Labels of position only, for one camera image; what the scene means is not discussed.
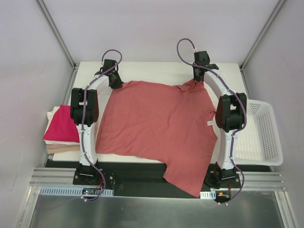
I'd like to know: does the right perforated cable duct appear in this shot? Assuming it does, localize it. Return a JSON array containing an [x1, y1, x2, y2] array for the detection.
[[199, 190, 216, 200]]

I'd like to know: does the right aluminium frame post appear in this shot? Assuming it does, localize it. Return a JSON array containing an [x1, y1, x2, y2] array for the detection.
[[239, 0, 287, 72]]

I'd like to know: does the perforated cable duct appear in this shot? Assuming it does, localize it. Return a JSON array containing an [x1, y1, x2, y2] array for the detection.
[[40, 187, 114, 198], [199, 190, 216, 200]]

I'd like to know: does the aluminium rail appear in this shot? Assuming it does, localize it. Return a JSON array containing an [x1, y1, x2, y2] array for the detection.
[[29, 168, 286, 191]]

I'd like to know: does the aluminium frame post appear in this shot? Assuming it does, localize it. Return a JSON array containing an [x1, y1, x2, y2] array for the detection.
[[239, 0, 287, 72], [35, 0, 76, 69]]

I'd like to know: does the white plastic basket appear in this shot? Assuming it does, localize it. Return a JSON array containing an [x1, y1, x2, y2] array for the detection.
[[235, 99, 283, 166]]

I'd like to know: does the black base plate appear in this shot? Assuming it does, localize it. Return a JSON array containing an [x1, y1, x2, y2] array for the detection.
[[72, 161, 242, 198]]

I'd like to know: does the salmon pink t shirt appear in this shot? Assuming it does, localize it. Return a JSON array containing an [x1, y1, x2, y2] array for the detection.
[[95, 80, 217, 197]]

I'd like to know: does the magenta folded t shirt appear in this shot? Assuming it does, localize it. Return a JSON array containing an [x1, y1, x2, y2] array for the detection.
[[43, 104, 79, 143]]

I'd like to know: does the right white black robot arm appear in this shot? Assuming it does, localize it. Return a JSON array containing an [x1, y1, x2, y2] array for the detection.
[[193, 51, 247, 189]]

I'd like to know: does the left perforated cable duct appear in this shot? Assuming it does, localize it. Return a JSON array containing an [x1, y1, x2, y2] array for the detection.
[[40, 187, 114, 198]]

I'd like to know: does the beige folded shirt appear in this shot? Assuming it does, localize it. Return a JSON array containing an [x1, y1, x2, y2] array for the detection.
[[45, 140, 80, 154]]

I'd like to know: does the left aluminium frame post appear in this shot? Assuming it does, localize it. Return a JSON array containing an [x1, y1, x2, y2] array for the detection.
[[35, 0, 76, 69]]

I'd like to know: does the cream folded shirt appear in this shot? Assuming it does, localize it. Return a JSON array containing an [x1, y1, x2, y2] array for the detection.
[[47, 106, 59, 123]]

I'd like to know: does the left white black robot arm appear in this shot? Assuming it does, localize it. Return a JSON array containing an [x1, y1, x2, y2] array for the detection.
[[70, 59, 123, 186]]

